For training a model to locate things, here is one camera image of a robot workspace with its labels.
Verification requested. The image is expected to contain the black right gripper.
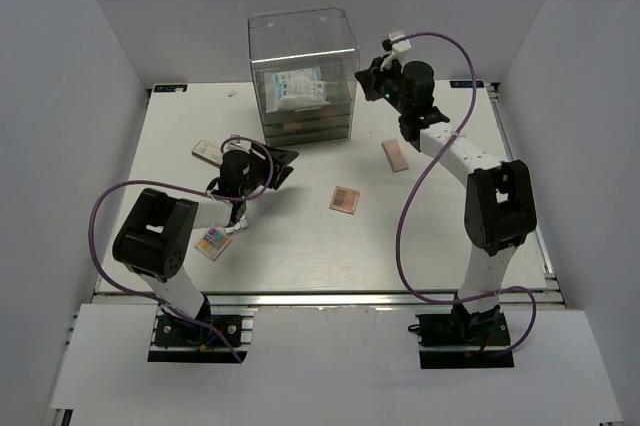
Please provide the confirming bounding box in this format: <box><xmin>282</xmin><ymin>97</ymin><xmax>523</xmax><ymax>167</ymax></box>
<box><xmin>357</xmin><ymin>56</ymin><xmax>411</xmax><ymax>116</ymax></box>

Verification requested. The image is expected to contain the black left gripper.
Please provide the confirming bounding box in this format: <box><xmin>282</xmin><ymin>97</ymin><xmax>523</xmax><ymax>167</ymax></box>
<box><xmin>239</xmin><ymin>141</ymin><xmax>299</xmax><ymax>199</ymax></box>

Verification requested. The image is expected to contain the white cotton pad pack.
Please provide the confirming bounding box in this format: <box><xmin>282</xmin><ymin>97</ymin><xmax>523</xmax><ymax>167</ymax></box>
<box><xmin>281</xmin><ymin>69</ymin><xmax>328</xmax><ymax>107</ymax></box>

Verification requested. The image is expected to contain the clear smoky makeup organizer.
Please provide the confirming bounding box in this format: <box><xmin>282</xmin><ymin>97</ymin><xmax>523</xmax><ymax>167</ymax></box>
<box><xmin>247</xmin><ymin>7</ymin><xmax>360</xmax><ymax>148</ymax></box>

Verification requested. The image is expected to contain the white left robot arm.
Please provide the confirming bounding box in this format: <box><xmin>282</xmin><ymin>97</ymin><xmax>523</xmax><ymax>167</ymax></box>
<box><xmin>112</xmin><ymin>143</ymin><xmax>299</xmax><ymax>345</ymax></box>

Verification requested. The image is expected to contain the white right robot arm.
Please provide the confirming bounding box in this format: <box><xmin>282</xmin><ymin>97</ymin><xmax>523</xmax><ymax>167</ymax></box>
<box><xmin>355</xmin><ymin>57</ymin><xmax>537</xmax><ymax>345</ymax></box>

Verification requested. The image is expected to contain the pink slim makeup palette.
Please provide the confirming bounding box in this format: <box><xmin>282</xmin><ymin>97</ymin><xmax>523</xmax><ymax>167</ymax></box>
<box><xmin>381</xmin><ymin>139</ymin><xmax>409</xmax><ymax>173</ymax></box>

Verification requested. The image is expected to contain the beige clear makeup compact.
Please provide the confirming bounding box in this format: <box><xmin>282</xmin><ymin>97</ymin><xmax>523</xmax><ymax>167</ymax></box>
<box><xmin>191</xmin><ymin>140</ymin><xmax>222</xmax><ymax>167</ymax></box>

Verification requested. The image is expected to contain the grey nine-pan eyeshadow palette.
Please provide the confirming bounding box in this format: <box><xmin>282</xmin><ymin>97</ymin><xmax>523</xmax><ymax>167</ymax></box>
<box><xmin>225</xmin><ymin>216</ymin><xmax>249</xmax><ymax>235</ymax></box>

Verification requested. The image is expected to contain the brown four-pan eyeshadow palette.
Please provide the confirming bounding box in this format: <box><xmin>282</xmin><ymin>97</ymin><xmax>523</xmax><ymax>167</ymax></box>
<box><xmin>329</xmin><ymin>186</ymin><xmax>360</xmax><ymax>215</ymax></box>

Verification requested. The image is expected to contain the blue label sticker right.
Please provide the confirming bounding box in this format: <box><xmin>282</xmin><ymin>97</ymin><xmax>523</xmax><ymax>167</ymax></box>
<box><xmin>449</xmin><ymin>80</ymin><xmax>484</xmax><ymax>89</ymax></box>

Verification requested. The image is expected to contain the blue label sticker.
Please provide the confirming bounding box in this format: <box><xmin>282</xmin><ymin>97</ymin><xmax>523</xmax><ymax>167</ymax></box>
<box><xmin>449</xmin><ymin>80</ymin><xmax>484</xmax><ymax>89</ymax></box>
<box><xmin>152</xmin><ymin>84</ymin><xmax>188</xmax><ymax>93</ymax></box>

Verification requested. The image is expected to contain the colourful eyeshadow palette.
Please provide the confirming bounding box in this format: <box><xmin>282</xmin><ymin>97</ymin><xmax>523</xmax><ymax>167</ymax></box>
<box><xmin>195</xmin><ymin>228</ymin><xmax>231</xmax><ymax>261</ymax></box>

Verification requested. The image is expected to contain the blue label sticker left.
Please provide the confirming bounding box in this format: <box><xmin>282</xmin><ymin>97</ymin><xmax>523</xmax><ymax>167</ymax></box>
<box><xmin>152</xmin><ymin>84</ymin><xmax>188</xmax><ymax>93</ymax></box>

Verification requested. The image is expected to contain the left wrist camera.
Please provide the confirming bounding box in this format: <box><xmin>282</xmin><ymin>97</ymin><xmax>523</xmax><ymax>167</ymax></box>
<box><xmin>220</xmin><ymin>135</ymin><xmax>251</xmax><ymax>153</ymax></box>

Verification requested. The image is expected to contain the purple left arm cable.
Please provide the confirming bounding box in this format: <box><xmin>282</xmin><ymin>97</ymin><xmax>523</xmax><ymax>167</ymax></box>
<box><xmin>88</xmin><ymin>135</ymin><xmax>275</xmax><ymax>363</ymax></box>

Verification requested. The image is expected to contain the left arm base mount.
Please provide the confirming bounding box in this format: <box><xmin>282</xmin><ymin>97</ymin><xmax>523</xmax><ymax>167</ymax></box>
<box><xmin>147</xmin><ymin>312</ymin><xmax>253</xmax><ymax>364</ymax></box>

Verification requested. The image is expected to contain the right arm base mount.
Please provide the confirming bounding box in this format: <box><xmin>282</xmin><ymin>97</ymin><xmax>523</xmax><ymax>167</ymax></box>
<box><xmin>407</xmin><ymin>313</ymin><xmax>515</xmax><ymax>370</ymax></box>

